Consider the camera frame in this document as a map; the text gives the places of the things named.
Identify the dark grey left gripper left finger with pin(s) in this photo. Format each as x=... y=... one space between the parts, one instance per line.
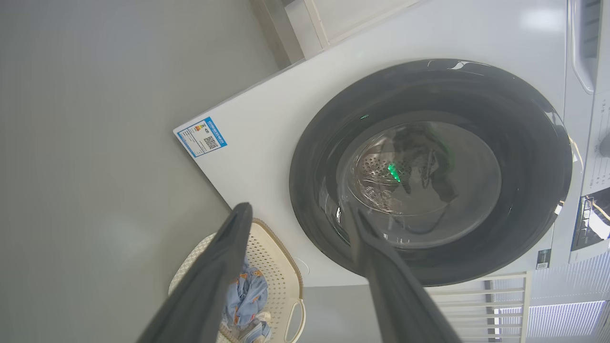
x=205 y=290

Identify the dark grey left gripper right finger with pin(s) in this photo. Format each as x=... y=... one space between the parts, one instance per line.
x=400 y=300

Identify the blue printed garment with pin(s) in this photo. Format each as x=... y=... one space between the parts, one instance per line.
x=248 y=295

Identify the black round washer door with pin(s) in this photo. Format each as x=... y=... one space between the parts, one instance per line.
x=524 y=143

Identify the stainless steel washing machine drum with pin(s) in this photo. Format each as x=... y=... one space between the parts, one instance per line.
x=376 y=171

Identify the white washing machine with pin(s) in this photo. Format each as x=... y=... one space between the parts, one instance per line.
x=267 y=124

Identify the white metal railing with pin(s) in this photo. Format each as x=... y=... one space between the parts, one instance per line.
x=476 y=305

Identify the cream perforated laundry basket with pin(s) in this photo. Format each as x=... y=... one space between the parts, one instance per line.
x=281 y=276

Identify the round white filter cover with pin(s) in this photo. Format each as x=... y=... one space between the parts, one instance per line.
x=303 y=267

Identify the blue energy label sticker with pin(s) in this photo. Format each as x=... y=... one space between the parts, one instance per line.
x=201 y=137

